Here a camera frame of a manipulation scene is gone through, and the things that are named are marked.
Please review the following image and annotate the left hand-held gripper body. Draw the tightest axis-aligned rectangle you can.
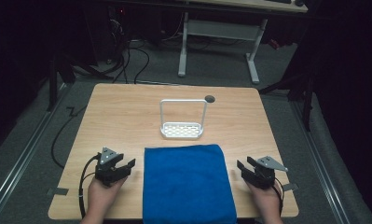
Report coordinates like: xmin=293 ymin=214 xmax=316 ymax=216
xmin=94 ymin=147 xmax=129 ymax=188

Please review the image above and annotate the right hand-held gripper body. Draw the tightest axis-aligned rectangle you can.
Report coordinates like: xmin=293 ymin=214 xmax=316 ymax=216
xmin=241 ymin=155 xmax=289 ymax=190

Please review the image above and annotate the blue towel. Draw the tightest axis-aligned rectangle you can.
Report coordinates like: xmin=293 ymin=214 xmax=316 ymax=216
xmin=142 ymin=143 xmax=238 ymax=224

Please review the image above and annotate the person's right hand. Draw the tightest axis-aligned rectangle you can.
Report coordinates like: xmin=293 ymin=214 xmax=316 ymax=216
xmin=244 ymin=180 xmax=282 ymax=219

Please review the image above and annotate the person's left hand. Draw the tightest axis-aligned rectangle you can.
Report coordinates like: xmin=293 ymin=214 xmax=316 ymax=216
xmin=86 ymin=175 xmax=128 ymax=218

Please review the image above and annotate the grey tape piece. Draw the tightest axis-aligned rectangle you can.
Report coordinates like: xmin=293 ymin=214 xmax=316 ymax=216
xmin=46 ymin=187 xmax=70 ymax=197
xmin=282 ymin=182 xmax=299 ymax=192

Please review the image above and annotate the black metal stand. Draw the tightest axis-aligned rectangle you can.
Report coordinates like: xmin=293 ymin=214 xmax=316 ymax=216
xmin=257 ymin=66 xmax=317 ymax=133
xmin=46 ymin=50 xmax=114 ymax=113

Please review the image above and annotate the white-framed desk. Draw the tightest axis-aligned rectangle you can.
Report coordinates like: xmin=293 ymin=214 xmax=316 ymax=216
xmin=177 ymin=0 xmax=310 ymax=85

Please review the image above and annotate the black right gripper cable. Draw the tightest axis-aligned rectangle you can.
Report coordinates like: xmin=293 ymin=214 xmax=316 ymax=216
xmin=272 ymin=176 xmax=285 ymax=217

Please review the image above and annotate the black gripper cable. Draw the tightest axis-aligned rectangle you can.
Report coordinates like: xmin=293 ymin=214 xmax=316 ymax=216
xmin=77 ymin=154 xmax=100 ymax=219
xmin=272 ymin=176 xmax=285 ymax=217

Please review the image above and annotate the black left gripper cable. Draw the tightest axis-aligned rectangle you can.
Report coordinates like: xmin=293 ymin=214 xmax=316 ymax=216
xmin=77 ymin=154 xmax=100 ymax=219

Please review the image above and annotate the metal floor rail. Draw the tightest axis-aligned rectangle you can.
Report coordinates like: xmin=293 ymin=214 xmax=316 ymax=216
xmin=0 ymin=83 xmax=70 ymax=220
xmin=289 ymin=100 xmax=351 ymax=224

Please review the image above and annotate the white rack with handle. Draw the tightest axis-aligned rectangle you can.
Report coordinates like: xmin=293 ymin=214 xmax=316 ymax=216
xmin=159 ymin=98 xmax=209 ymax=140

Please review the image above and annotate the black floor cable bundle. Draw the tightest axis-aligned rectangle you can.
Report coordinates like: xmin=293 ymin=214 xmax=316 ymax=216
xmin=107 ymin=12 xmax=151 ymax=85

